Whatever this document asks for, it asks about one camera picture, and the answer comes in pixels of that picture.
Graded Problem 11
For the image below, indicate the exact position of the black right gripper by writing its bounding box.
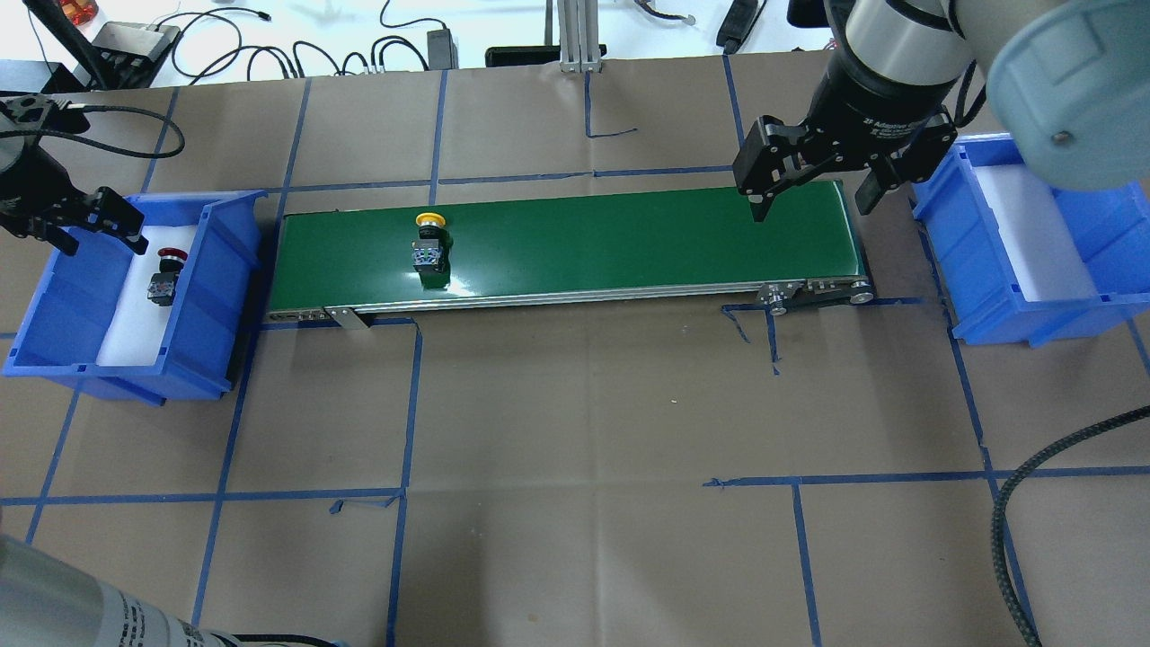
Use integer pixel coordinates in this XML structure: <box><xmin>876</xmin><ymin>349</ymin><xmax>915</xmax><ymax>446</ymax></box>
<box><xmin>733</xmin><ymin>82</ymin><xmax>958</xmax><ymax>224</ymax></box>

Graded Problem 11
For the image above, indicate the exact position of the white foam pad bin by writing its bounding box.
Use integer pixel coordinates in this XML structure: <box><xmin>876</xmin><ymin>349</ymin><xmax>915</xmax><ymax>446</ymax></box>
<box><xmin>95</xmin><ymin>225</ymin><xmax>197</xmax><ymax>365</ymax></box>
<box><xmin>973</xmin><ymin>164</ymin><xmax>1098</xmax><ymax>302</ymax></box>

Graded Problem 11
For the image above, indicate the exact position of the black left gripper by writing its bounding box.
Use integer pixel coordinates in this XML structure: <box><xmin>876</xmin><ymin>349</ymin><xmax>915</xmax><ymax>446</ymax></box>
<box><xmin>1</xmin><ymin>144</ymin><xmax>150</xmax><ymax>257</ymax></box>

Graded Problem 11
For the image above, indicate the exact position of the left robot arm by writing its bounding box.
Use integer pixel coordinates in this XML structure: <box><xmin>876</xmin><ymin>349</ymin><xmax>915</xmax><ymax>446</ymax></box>
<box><xmin>1</xmin><ymin>93</ymin><xmax>150</xmax><ymax>255</ymax></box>

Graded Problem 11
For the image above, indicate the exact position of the blue bin right side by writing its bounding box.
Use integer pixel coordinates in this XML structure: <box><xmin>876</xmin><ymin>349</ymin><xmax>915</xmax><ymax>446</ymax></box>
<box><xmin>913</xmin><ymin>134</ymin><xmax>1149</xmax><ymax>347</ymax></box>

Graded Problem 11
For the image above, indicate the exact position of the aluminium profile post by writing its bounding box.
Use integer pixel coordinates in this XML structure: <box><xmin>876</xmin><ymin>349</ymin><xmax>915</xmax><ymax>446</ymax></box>
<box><xmin>554</xmin><ymin>0</ymin><xmax>603</xmax><ymax>74</ymax></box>

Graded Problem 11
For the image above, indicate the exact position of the white foam pad left bin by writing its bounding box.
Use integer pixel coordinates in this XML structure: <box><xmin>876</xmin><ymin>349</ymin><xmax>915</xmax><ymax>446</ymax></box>
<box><xmin>95</xmin><ymin>225</ymin><xmax>197</xmax><ymax>365</ymax></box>

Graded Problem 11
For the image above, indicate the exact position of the white foam pad right bin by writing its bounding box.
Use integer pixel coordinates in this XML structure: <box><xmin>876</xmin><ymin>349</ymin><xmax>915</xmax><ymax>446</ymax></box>
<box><xmin>973</xmin><ymin>164</ymin><xmax>1098</xmax><ymax>302</ymax></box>

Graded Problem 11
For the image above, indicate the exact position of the blue bin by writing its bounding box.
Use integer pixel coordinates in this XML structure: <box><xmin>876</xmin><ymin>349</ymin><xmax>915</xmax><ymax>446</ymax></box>
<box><xmin>913</xmin><ymin>134</ymin><xmax>1149</xmax><ymax>347</ymax></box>
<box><xmin>3</xmin><ymin>190</ymin><xmax>265</xmax><ymax>406</ymax></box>

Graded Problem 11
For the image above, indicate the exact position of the black braided cable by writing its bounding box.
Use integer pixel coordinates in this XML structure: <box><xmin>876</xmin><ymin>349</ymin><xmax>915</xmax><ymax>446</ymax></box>
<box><xmin>990</xmin><ymin>406</ymin><xmax>1150</xmax><ymax>647</ymax></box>

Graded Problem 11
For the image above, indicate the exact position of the yellow push button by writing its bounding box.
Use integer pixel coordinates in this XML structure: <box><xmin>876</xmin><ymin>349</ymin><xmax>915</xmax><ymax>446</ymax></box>
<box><xmin>411</xmin><ymin>211</ymin><xmax>452</xmax><ymax>275</ymax></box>

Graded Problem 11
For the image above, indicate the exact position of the green conveyor belt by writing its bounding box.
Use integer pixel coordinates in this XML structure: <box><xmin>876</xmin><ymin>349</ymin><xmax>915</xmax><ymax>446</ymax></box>
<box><xmin>268</xmin><ymin>182</ymin><xmax>876</xmax><ymax>326</ymax></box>

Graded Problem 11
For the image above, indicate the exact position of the red push button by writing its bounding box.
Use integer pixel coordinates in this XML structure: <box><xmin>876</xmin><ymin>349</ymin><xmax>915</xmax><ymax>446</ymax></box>
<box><xmin>146</xmin><ymin>247</ymin><xmax>187</xmax><ymax>307</ymax></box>

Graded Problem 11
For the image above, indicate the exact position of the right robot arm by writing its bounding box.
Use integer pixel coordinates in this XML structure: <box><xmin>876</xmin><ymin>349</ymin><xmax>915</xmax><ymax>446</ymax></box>
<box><xmin>733</xmin><ymin>1</ymin><xmax>1149</xmax><ymax>222</ymax></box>

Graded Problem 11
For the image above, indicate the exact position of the blue bin left side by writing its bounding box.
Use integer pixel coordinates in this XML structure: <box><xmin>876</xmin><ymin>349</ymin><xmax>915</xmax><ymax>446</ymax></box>
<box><xmin>3</xmin><ymin>190</ymin><xmax>265</xmax><ymax>406</ymax></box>

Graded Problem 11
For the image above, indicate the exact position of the black power adapter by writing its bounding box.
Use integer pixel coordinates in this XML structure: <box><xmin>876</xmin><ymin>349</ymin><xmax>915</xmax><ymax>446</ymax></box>
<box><xmin>426</xmin><ymin>28</ymin><xmax>459</xmax><ymax>70</ymax></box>

